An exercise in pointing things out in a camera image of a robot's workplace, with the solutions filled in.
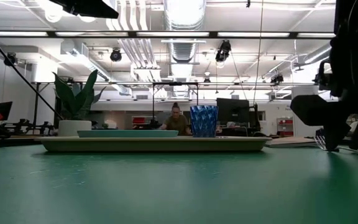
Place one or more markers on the silver ventilation duct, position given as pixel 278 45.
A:
pixel 183 49

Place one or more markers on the blue faceted cup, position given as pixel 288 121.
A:
pixel 204 121

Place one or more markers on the black metal stand frame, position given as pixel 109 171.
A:
pixel 175 83

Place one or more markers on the white plant pot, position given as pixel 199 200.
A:
pixel 73 128

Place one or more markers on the black overhead light beam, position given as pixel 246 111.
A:
pixel 132 34

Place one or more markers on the person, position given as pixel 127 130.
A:
pixel 176 123

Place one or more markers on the black ceiling spotlight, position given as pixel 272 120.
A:
pixel 223 51
pixel 10 59
pixel 116 55

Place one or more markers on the beige plastic tray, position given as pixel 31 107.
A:
pixel 154 144

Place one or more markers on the shelf with red bins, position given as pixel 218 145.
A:
pixel 285 127

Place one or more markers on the green table mat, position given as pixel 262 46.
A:
pixel 166 186

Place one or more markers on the teal round plate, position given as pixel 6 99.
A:
pixel 126 133

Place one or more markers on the black background robot rig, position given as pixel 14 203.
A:
pixel 26 127

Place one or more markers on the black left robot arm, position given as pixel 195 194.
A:
pixel 85 7

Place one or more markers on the green snake plant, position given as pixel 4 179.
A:
pixel 76 102

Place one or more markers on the black computer monitor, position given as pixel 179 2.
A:
pixel 232 110

